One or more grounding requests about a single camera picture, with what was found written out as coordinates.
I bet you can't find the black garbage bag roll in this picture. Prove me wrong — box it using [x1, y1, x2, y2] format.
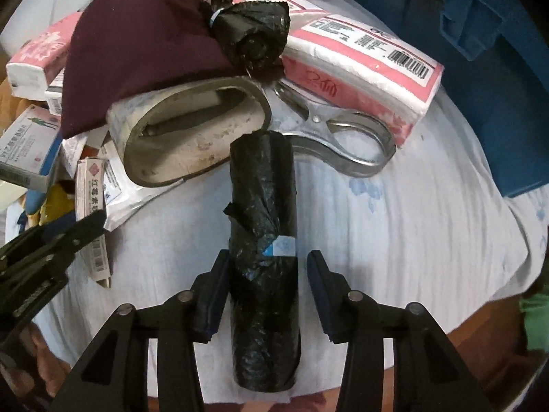
[224, 131, 301, 393]

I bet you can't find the maroon knit beanie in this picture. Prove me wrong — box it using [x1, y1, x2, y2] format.
[60, 0, 240, 139]

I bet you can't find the red white medicine box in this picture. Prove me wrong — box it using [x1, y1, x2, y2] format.
[75, 157, 112, 288]

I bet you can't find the blue white medicine box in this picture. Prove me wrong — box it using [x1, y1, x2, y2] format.
[0, 105, 62, 194]

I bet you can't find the metal oval tin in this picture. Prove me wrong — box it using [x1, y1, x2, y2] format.
[106, 76, 272, 188]

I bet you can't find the pink white tissue pack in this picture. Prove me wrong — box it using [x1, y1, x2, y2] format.
[5, 11, 81, 101]

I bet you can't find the large metal clamp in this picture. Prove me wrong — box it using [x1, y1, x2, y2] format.
[273, 81, 396, 178]

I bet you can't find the pink barcode tissue pack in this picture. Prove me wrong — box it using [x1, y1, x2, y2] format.
[237, 0, 445, 148]

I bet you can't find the blue plastic storage bin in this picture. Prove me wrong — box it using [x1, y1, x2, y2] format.
[354, 0, 548, 197]

